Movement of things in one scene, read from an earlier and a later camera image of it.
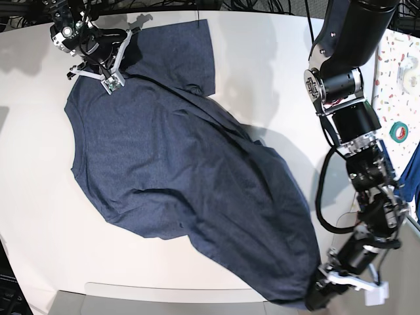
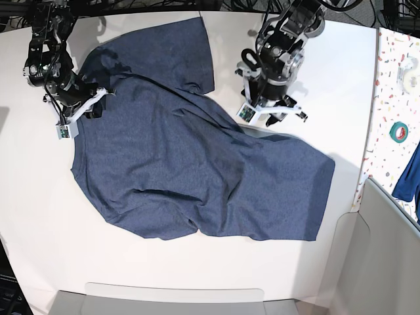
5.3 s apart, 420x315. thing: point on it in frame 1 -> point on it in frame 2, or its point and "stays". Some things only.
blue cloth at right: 409,181 stays
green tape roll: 403,132 stays
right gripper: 348,264 -> 270,97
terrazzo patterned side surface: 398,99 stays
